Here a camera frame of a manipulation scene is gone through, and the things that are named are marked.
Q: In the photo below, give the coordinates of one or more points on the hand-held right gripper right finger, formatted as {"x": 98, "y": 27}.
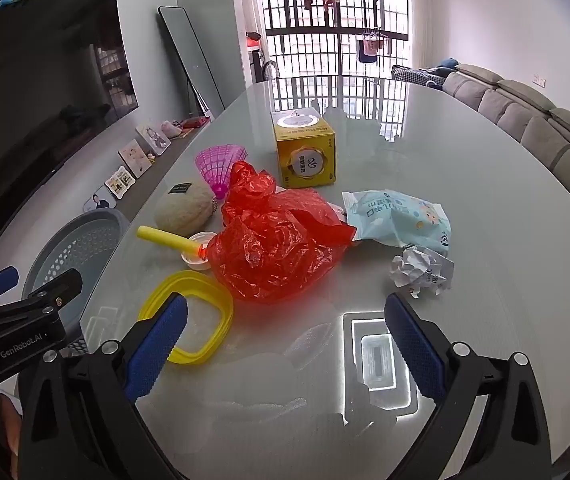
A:
{"x": 415, "y": 345}

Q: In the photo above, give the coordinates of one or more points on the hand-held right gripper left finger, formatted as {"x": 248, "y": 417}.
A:
{"x": 157, "y": 345}

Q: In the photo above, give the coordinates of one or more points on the grey perforated basket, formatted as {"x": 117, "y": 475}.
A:
{"x": 70, "y": 255}

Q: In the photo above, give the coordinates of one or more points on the yellow foam dart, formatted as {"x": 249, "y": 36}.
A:
{"x": 165, "y": 237}

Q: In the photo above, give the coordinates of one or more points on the crumpled white paper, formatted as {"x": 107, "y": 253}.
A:
{"x": 417, "y": 270}

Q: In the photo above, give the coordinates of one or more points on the white plastic cap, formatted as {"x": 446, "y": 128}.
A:
{"x": 192, "y": 260}

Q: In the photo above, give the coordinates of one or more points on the clear plastic wrap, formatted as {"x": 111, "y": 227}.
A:
{"x": 275, "y": 365}

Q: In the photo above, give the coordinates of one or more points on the light blue wipes packet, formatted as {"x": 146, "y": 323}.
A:
{"x": 400, "y": 220}

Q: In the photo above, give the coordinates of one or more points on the beige fluffy pouch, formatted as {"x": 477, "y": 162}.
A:
{"x": 185, "y": 210}

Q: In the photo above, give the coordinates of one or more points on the red plastic bag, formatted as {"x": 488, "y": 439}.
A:
{"x": 275, "y": 240}

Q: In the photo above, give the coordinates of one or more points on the pink plastic shuttlecock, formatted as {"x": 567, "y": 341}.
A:
{"x": 220, "y": 165}

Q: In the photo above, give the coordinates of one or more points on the black flat television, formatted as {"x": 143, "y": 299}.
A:
{"x": 40, "y": 85}

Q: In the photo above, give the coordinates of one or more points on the yellow cardboard box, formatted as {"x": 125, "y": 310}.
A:
{"x": 307, "y": 155}

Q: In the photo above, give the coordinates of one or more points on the small red pouch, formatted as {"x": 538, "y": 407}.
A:
{"x": 195, "y": 122}

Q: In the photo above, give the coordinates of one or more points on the grey sofa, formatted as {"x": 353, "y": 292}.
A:
{"x": 530, "y": 115}

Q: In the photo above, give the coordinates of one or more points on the checkered cloth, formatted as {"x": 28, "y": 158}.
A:
{"x": 415, "y": 77}

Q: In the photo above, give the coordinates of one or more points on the tall standing mirror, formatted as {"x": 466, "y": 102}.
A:
{"x": 190, "y": 60}

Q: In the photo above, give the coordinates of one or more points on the blue cloth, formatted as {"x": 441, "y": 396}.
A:
{"x": 449, "y": 63}

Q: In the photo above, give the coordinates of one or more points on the standing fan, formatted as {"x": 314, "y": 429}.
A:
{"x": 271, "y": 70}

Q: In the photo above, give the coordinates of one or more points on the small hanging drying rack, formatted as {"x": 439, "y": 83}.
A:
{"x": 372, "y": 45}

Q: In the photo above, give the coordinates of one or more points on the black window grille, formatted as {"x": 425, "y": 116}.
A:
{"x": 325, "y": 35}

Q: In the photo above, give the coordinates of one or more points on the photo frame with dark suit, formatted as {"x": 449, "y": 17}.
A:
{"x": 100, "y": 200}

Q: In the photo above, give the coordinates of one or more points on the scalloped photo frame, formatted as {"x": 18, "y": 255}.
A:
{"x": 120, "y": 180}

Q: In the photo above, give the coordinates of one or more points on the photo frame with baby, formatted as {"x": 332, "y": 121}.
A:
{"x": 135, "y": 157}

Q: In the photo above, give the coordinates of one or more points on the photo frame with child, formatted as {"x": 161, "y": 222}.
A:
{"x": 152, "y": 139}

